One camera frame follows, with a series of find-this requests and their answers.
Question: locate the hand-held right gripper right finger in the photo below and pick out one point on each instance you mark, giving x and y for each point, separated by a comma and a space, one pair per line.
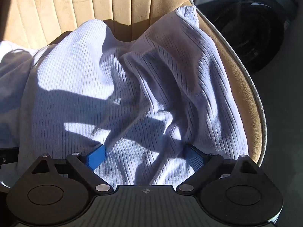
195, 158

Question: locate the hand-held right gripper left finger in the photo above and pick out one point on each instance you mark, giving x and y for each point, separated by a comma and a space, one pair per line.
95, 158

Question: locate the lilac ribbed fleece garment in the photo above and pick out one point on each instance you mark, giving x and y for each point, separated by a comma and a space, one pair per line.
118, 75

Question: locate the washing machine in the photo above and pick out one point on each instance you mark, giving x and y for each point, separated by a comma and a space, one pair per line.
248, 28

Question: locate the beige upholstered chair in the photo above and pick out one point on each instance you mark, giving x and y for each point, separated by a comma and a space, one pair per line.
71, 4

